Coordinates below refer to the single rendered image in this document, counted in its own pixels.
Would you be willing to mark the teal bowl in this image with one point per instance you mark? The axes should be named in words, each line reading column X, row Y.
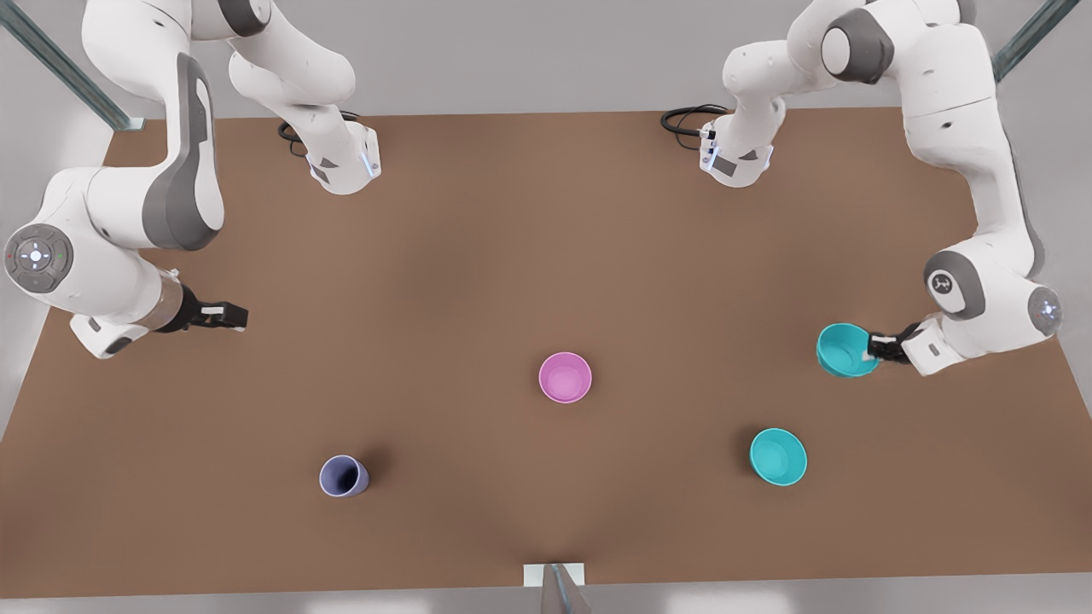
column 778, row 456
column 845, row 350

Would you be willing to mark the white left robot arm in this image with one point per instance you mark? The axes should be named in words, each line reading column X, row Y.
column 964, row 128

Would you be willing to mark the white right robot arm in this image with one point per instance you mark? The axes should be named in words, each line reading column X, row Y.
column 111, row 222

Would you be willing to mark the pink bowl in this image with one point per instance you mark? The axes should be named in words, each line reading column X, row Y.
column 565, row 377

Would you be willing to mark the lavender cup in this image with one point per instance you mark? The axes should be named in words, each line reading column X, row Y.
column 343, row 476

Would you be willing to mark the silver frame post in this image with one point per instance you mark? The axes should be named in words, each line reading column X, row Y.
column 559, row 588
column 1032, row 34
column 64, row 68

